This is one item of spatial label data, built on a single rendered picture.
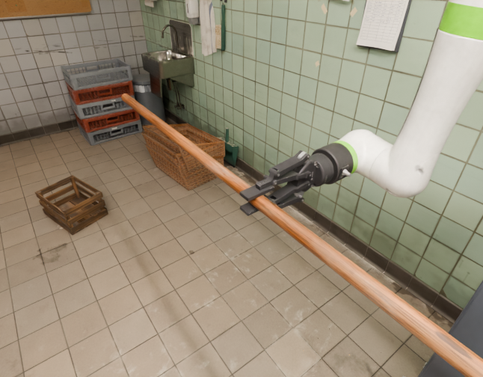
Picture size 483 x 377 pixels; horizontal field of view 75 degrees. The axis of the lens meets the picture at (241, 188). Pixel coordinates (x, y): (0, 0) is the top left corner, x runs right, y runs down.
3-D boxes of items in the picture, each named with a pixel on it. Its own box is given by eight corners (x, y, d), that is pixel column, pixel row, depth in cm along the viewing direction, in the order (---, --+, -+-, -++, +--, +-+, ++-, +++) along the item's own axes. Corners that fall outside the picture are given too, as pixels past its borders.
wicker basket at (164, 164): (181, 195, 270) (177, 167, 254) (148, 169, 304) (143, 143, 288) (225, 174, 297) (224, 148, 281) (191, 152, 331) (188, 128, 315)
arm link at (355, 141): (350, 152, 93) (360, 117, 86) (387, 173, 85) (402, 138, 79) (317, 167, 86) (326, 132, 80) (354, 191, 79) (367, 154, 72)
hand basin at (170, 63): (199, 118, 343) (191, 24, 290) (168, 126, 325) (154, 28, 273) (179, 105, 373) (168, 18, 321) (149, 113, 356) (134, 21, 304)
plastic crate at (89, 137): (143, 132, 373) (140, 119, 364) (90, 146, 343) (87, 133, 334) (129, 121, 399) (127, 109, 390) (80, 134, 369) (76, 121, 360)
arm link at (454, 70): (453, 26, 64) (425, 28, 58) (517, 40, 57) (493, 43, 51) (386, 175, 85) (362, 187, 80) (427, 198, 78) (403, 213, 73)
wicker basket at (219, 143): (182, 176, 259) (178, 146, 243) (146, 153, 292) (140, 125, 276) (226, 156, 287) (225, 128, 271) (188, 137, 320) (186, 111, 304)
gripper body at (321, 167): (337, 158, 72) (308, 171, 67) (331, 188, 77) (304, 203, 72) (312, 146, 77) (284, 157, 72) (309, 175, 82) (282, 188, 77)
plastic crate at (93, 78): (134, 80, 338) (131, 65, 329) (74, 90, 309) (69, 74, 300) (120, 72, 364) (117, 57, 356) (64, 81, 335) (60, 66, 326)
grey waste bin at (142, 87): (172, 123, 393) (166, 78, 361) (143, 131, 375) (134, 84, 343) (159, 114, 417) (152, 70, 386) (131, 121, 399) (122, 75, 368)
